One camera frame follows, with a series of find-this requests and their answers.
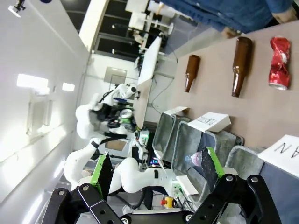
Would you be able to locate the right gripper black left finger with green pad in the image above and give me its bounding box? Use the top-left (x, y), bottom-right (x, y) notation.
top-left (44, 153), bottom-right (122, 224)

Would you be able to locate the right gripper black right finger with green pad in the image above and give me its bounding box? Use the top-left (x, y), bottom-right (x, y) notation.
top-left (193, 147), bottom-right (283, 224)

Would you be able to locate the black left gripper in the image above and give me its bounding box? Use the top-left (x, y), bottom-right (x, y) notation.
top-left (90, 104), bottom-right (122, 135)

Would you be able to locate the green drink can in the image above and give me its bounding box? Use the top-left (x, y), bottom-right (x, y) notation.
top-left (118, 108), bottom-right (136, 125)

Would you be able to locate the grey felt basket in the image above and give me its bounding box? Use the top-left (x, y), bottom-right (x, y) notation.
top-left (171, 120), bottom-right (245, 202)
top-left (223, 145), bottom-right (299, 224)
top-left (151, 111), bottom-right (192, 170)

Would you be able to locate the white can label card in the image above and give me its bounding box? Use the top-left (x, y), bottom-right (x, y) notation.
top-left (257, 134), bottom-right (299, 168)

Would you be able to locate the crushed red drink can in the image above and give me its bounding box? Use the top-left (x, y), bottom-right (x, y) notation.
top-left (268, 36), bottom-right (292, 91)

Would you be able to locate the person's hand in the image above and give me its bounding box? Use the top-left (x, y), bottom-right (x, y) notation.
top-left (221, 26), bottom-right (242, 39)

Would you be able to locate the white background desk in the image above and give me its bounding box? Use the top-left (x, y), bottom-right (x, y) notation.
top-left (136, 35), bottom-right (162, 128)

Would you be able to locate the clear plastic bottle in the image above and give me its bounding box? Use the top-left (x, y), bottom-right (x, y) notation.
top-left (185, 151), bottom-right (204, 167)

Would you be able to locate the red emergency stop button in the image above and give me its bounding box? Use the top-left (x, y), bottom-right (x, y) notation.
top-left (163, 196), bottom-right (175, 209)

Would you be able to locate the white plastic label card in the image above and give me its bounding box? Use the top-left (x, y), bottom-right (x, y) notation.
top-left (187, 112), bottom-right (232, 133)

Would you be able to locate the small brown glass bottle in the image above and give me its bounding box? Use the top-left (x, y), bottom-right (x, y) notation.
top-left (184, 55), bottom-right (201, 93)

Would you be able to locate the large brown glass bottle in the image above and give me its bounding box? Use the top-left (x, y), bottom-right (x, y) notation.
top-left (231, 36), bottom-right (254, 98)

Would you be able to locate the person's blue denim torso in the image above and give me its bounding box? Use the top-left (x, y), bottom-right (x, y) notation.
top-left (160, 0), bottom-right (294, 34)

